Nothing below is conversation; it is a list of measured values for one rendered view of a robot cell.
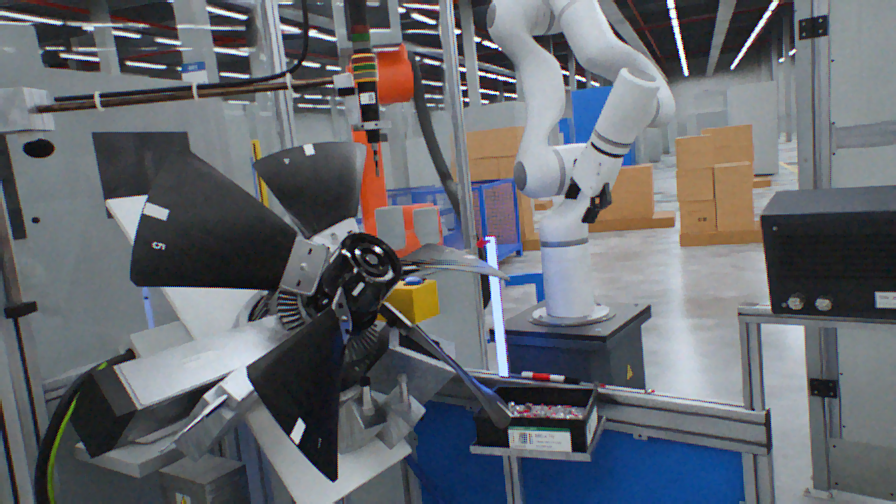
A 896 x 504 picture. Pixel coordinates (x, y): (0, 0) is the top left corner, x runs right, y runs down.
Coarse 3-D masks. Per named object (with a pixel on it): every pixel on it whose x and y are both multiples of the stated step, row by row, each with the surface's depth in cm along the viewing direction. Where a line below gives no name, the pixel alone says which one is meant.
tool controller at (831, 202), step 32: (800, 192) 122; (832, 192) 119; (864, 192) 116; (768, 224) 118; (800, 224) 115; (832, 224) 113; (864, 224) 110; (768, 256) 121; (800, 256) 117; (832, 256) 114; (864, 256) 112; (768, 288) 123; (800, 288) 120; (832, 288) 117; (864, 288) 114
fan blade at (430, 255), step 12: (420, 252) 147; (432, 252) 148; (444, 252) 149; (456, 252) 150; (408, 264) 131; (420, 264) 131; (432, 264) 133; (444, 264) 135; (456, 264) 137; (468, 264) 141; (480, 264) 144; (492, 276) 139; (504, 276) 142
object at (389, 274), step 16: (352, 240) 119; (368, 240) 122; (336, 256) 117; (352, 256) 118; (384, 256) 121; (336, 272) 116; (352, 272) 114; (368, 272) 117; (384, 272) 118; (400, 272) 120; (320, 288) 122; (352, 288) 116; (368, 288) 116; (384, 288) 117; (304, 304) 121; (320, 304) 121; (352, 304) 118; (368, 304) 119; (352, 320) 122; (368, 320) 125
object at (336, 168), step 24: (312, 144) 142; (336, 144) 143; (360, 144) 144; (264, 168) 138; (288, 168) 138; (312, 168) 137; (336, 168) 137; (360, 168) 138; (288, 192) 135; (312, 192) 134; (336, 192) 133; (360, 192) 133; (312, 216) 131; (336, 216) 129
